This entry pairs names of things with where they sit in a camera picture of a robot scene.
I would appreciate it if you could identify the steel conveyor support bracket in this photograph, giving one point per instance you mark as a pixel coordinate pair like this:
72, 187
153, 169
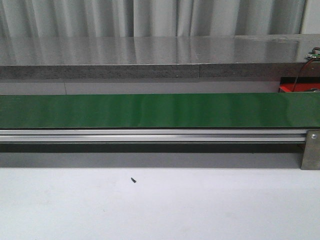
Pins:
311, 154

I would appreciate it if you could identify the red plastic tray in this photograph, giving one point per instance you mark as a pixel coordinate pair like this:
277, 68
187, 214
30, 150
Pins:
302, 84

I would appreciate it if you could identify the aluminium conveyor side rail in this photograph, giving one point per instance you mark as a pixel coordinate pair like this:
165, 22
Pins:
152, 135

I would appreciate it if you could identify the grey curtain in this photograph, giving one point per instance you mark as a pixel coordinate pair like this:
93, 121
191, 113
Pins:
149, 18

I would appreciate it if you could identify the green conveyor belt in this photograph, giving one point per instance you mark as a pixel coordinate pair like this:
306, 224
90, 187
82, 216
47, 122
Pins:
195, 110

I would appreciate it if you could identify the small green circuit board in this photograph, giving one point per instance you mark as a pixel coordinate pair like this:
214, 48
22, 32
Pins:
313, 55

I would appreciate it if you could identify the grey stone counter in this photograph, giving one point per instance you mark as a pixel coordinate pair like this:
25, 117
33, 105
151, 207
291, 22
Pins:
261, 56

